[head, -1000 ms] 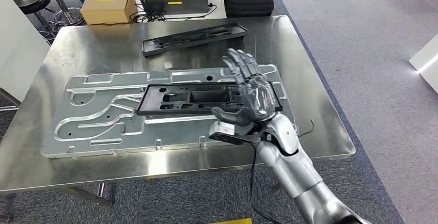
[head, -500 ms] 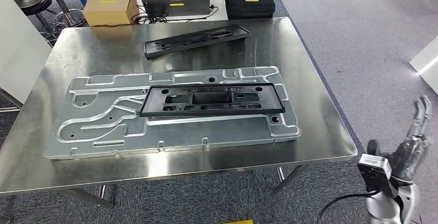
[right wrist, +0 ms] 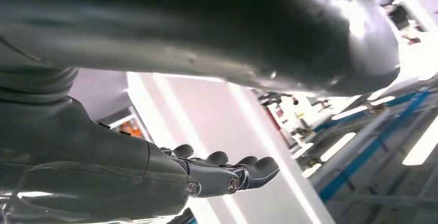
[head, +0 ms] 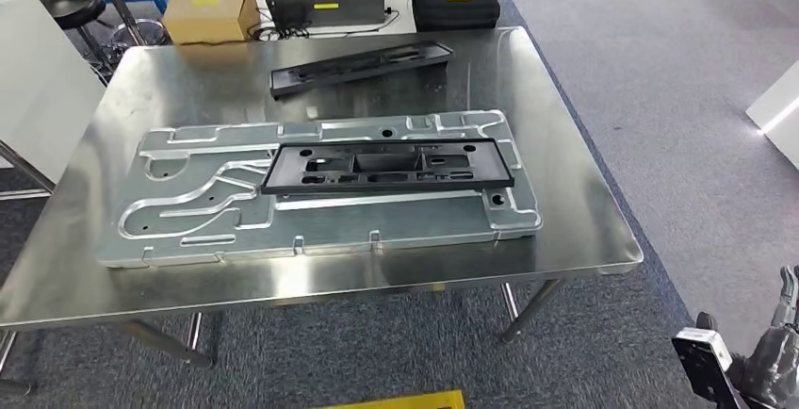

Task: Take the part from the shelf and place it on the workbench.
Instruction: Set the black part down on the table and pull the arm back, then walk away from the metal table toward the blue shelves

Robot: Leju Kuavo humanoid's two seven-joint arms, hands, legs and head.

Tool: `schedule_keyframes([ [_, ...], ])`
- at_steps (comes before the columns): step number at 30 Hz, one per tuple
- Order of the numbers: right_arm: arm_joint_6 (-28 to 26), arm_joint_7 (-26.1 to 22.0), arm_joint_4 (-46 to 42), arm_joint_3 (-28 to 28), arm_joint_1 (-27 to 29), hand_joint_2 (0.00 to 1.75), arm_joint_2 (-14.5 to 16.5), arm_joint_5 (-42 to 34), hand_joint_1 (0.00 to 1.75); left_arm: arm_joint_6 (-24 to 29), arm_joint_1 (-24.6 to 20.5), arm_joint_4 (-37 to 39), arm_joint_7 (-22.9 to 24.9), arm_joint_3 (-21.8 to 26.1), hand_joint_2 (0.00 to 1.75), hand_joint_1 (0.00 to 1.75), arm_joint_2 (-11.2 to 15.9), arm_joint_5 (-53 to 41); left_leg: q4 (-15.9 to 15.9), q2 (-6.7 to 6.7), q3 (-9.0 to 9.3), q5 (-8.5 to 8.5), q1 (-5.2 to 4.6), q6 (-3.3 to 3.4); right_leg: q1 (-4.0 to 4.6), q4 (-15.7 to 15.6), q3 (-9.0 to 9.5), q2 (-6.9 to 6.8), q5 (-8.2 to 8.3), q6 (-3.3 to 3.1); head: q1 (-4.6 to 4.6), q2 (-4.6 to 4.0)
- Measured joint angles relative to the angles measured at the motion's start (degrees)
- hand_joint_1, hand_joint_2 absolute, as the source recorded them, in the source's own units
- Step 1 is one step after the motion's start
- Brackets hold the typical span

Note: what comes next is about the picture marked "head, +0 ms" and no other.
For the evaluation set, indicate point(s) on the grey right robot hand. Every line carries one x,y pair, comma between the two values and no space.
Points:
777,369

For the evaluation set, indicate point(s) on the black plastic frame part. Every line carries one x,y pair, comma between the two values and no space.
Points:
287,81
284,178

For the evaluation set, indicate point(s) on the stainless steel workbench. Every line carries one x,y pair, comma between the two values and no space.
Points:
562,206

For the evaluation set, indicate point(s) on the white platform block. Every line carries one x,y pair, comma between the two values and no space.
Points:
780,119

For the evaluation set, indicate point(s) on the machined aluminium fixture plate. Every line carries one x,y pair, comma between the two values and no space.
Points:
374,225

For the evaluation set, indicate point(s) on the black zip case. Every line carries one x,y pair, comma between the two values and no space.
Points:
456,13

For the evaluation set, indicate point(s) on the black power adapter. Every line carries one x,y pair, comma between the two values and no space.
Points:
288,14

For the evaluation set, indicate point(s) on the brown cardboard box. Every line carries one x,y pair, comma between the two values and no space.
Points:
206,19

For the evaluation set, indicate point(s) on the black round stool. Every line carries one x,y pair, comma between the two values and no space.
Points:
72,6

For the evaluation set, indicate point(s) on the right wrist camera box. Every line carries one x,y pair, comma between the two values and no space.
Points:
699,362

